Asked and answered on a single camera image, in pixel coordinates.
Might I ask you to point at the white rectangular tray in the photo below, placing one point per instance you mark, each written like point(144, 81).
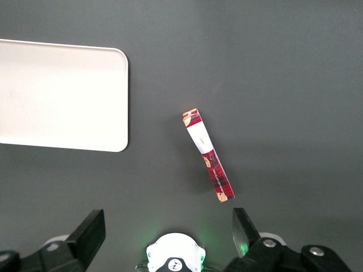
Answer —
point(62, 95)

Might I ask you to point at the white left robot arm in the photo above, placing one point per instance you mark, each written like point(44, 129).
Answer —
point(175, 252)

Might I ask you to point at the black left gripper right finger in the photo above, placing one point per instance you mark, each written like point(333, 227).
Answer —
point(255, 243)

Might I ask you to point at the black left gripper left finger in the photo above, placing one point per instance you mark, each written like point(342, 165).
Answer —
point(85, 235)

